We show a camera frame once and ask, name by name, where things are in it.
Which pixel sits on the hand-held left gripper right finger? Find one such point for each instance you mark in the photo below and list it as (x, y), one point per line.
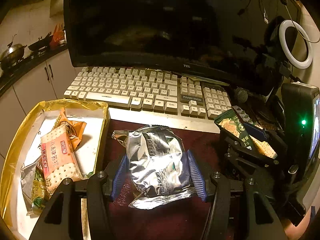
(196, 172)

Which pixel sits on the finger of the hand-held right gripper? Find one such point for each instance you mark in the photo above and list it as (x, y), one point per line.
(240, 152)
(257, 131)

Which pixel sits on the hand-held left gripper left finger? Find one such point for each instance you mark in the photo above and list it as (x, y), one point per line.
(120, 175)

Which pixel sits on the dark green cracker packet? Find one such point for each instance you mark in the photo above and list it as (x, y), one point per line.
(237, 127)

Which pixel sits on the white tray with gold rim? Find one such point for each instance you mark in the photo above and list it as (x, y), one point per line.
(92, 140)

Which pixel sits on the small orange snack packet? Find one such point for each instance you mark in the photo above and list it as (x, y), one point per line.
(77, 130)

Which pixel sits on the orange label cracker packet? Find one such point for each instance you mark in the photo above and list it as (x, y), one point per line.
(60, 155)

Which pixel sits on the person's right forearm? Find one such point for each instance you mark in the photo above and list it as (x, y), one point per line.
(297, 230)

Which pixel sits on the patterned brown mat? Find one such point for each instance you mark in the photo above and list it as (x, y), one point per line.
(265, 123)

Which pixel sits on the green pill blister pack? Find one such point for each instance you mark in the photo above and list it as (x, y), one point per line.
(243, 116)

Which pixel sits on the tablet with lit screen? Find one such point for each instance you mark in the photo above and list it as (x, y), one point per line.
(316, 130)

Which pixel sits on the mesh head microphone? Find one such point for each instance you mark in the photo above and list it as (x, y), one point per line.
(241, 95)

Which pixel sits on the dark red table mat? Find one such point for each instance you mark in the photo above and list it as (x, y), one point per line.
(175, 220)

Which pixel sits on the white grey keyboard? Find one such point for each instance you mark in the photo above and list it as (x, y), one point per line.
(112, 90)

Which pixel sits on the white kitchen base cabinet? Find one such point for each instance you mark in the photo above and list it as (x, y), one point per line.
(32, 87)

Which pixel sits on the black kitchen counter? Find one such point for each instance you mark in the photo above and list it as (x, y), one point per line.
(25, 65)

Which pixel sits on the orange plastic bag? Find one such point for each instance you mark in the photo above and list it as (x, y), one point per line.
(57, 38)

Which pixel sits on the black frying pan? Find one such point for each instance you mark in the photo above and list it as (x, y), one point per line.
(40, 45)

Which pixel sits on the black computer monitor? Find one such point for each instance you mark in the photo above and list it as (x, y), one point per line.
(150, 17)

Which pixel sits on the steel wok with lid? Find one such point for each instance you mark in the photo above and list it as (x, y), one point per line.
(12, 56)

